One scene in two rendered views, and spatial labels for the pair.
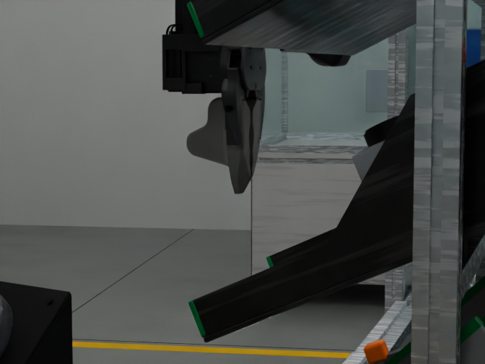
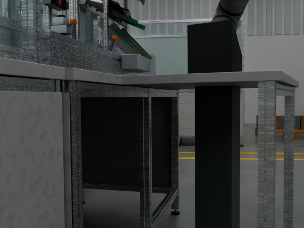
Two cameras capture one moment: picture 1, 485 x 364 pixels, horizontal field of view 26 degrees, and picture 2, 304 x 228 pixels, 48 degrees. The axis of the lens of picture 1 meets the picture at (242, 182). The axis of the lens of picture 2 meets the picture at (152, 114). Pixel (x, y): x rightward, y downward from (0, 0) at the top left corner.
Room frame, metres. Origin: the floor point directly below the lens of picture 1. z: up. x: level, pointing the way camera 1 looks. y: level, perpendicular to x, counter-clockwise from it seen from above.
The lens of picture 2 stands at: (2.62, -0.04, 0.79)
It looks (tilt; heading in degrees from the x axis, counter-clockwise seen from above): 3 degrees down; 177
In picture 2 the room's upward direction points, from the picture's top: straight up
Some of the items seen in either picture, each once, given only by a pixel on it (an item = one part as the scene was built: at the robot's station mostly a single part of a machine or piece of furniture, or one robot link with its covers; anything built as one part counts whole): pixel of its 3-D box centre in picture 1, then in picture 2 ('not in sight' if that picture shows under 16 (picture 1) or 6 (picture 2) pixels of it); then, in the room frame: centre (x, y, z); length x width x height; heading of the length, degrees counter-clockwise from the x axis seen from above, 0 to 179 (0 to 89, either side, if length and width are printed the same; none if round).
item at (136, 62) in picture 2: not in sight; (136, 64); (1.13, -0.03, 0.93); 0.21 x 0.07 x 0.06; 162
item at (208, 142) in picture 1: (216, 146); not in sight; (0.99, 0.02, 1.27); 0.06 x 0.03 x 0.09; 72
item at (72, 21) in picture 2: not in sight; (72, 30); (1.32, -0.27, 1.04); 0.04 x 0.02 x 0.08; 72
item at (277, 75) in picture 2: not in sight; (206, 83); (1.12, 0.28, 0.84); 0.90 x 0.70 x 0.03; 151
